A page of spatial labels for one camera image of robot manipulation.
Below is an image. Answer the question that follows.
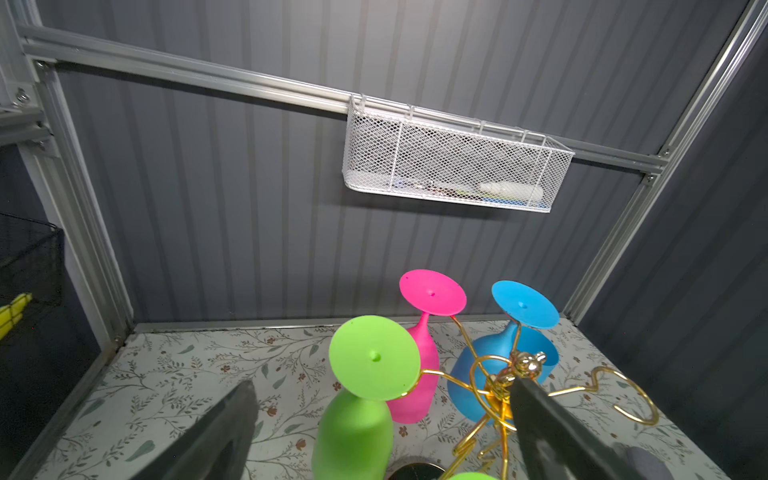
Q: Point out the back green wine glass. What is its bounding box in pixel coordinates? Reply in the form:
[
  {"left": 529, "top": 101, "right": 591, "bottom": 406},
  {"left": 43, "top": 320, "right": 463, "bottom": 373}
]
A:
[{"left": 311, "top": 315, "right": 421, "bottom": 479}]

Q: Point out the grey oval case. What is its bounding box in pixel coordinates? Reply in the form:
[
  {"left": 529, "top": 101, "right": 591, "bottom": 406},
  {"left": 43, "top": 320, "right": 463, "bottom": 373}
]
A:
[{"left": 624, "top": 446, "right": 674, "bottom": 480}]

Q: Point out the front green wine glass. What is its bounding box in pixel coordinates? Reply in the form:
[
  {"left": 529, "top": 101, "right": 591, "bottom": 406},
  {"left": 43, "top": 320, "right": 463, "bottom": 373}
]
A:
[{"left": 447, "top": 472, "right": 496, "bottom": 480}]

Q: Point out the back blue wine glass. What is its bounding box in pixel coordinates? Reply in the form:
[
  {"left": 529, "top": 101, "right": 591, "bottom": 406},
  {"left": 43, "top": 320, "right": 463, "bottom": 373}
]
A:
[{"left": 446, "top": 280, "right": 562, "bottom": 424}]

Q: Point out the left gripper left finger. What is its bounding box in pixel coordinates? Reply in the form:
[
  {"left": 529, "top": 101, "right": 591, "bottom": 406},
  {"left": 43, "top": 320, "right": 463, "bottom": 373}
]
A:
[{"left": 134, "top": 380, "right": 259, "bottom": 479}]

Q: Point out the gold wire wine glass rack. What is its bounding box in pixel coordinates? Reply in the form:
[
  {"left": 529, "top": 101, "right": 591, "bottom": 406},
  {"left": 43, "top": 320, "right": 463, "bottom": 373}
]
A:
[{"left": 421, "top": 317, "right": 660, "bottom": 479}]

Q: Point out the white bottle in basket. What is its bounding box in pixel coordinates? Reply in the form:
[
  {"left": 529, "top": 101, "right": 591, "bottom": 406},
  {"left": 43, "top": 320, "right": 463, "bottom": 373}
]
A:
[{"left": 478, "top": 181, "right": 544, "bottom": 204}]

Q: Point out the black wire mesh basket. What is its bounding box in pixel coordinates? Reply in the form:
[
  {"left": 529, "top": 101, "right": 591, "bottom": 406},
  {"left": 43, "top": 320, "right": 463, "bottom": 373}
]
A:
[{"left": 0, "top": 212, "right": 66, "bottom": 361}]

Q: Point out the yellow marker pen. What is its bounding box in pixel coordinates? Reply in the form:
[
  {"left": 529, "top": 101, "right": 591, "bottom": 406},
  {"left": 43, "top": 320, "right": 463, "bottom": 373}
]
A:
[{"left": 0, "top": 293, "right": 34, "bottom": 339}]

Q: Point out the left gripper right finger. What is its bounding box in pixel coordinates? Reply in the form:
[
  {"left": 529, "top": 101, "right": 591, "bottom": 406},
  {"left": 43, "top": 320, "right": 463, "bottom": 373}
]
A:
[{"left": 509, "top": 379, "right": 641, "bottom": 479}]

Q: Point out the white wire mesh basket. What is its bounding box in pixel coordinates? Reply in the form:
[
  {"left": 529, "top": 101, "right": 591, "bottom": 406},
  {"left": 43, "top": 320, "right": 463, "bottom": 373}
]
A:
[{"left": 342, "top": 95, "right": 575, "bottom": 213}]

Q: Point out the green wine glass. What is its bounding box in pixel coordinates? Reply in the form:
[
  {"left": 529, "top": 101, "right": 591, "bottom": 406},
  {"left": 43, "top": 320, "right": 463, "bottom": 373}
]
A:
[
  {"left": 311, "top": 315, "right": 421, "bottom": 479},
  {"left": 447, "top": 472, "right": 496, "bottom": 480}
]

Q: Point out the pink wine glass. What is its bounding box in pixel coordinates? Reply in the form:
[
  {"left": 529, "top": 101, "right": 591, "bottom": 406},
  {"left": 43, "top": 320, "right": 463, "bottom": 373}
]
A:
[{"left": 388, "top": 269, "right": 467, "bottom": 425}]

